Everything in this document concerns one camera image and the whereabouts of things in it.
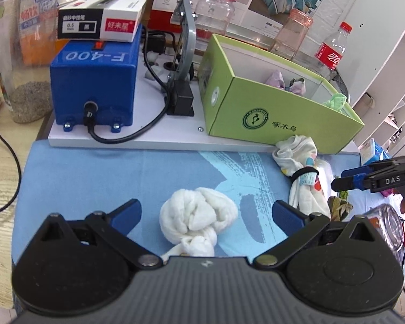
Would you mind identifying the patterned white sock bundle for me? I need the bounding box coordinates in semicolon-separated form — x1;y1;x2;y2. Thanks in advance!
272;135;331;218

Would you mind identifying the white knotted towel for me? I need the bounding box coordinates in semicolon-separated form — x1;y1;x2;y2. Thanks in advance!
159;187;238;262

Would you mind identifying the blue tissue pack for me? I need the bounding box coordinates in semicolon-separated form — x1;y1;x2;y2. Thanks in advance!
359;138;391;165

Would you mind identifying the crumpled clear plastic bottle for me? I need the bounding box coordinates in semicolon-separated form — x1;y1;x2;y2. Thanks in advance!
364;203;405;263

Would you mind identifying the blue cloth mat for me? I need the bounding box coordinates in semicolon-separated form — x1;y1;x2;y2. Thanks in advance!
11;139;405;277

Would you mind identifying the white shelf unit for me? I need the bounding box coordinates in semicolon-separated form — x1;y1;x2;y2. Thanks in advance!
310;0;405;156

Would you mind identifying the white machine base board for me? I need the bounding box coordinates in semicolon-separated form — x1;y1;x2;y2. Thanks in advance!
48;58;273;153

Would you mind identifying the coca-cola plastic bottle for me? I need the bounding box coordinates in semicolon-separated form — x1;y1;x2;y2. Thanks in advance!
315;21;353;80

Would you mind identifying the green cardboard box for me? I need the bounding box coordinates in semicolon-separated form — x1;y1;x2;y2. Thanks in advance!
198;34;364;154

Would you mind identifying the blue F-400 machine box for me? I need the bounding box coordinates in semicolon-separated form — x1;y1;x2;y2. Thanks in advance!
50;27;142;132

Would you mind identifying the pink-lid clear bottle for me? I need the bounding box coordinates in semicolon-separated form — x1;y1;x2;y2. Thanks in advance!
270;8;313;61

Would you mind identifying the black white red pen box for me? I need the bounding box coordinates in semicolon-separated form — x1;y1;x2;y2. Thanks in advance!
58;0;148;42

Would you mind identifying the red-lid clear jar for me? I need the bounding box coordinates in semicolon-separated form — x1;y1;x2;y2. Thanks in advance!
195;0;236;42

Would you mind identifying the tall clear plastic jar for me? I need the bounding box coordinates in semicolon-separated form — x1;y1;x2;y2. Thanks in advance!
0;0;58;124

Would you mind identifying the black USB cable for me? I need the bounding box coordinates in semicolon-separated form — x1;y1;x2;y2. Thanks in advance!
0;117;23;217

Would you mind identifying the black machine power cable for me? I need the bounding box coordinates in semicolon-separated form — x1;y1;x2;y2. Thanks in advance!
83;30;176;144

